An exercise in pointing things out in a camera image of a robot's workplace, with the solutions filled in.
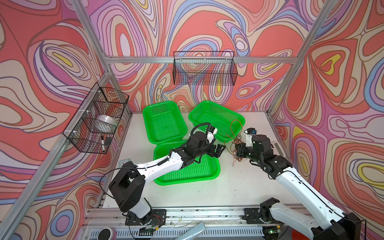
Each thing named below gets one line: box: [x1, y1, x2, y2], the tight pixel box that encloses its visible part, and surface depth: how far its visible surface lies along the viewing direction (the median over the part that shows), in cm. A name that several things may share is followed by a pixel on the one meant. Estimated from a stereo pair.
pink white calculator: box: [271, 142, 286, 156], surface depth 97 cm
